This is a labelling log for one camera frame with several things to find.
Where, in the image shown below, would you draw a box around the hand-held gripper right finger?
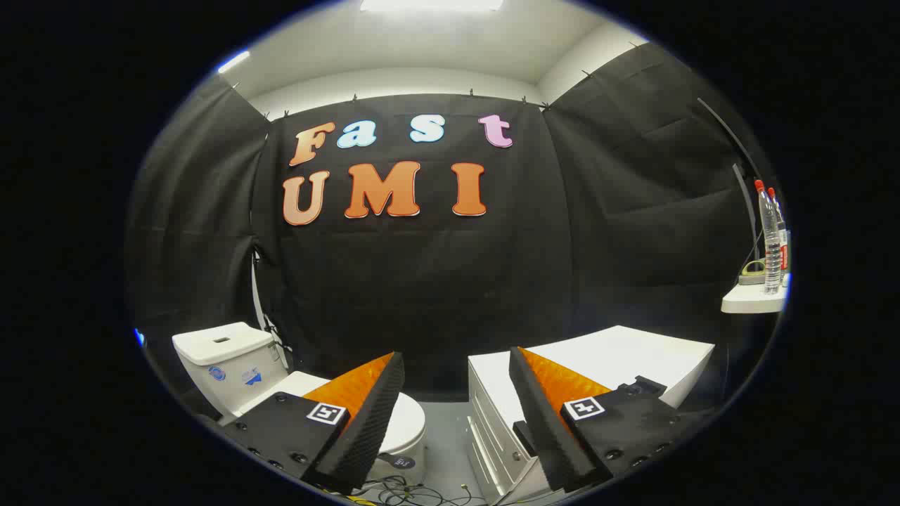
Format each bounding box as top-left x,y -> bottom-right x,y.
508,346 -> 711,494

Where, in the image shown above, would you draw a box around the clear red-capped water bottle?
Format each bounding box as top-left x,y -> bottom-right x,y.
768,187 -> 790,287
754,179 -> 783,295

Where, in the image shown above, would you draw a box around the black floor cables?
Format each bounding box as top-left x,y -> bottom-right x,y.
352,474 -> 487,506

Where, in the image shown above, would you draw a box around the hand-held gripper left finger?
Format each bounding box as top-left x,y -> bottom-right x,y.
218,351 -> 406,496

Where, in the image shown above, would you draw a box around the small black box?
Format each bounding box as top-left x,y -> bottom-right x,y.
512,420 -> 539,458

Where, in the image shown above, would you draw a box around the black curved pole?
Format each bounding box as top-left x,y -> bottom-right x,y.
696,97 -> 767,264

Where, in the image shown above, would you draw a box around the black backdrop cloth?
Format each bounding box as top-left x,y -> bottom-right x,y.
125,42 -> 781,422

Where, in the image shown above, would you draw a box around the white toilet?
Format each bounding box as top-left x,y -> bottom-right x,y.
172,322 -> 427,487

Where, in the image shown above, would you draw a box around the white shelf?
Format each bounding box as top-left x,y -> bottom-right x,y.
721,278 -> 788,314

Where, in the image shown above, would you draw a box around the white drawer cabinet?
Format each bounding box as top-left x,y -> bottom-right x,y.
468,325 -> 716,504

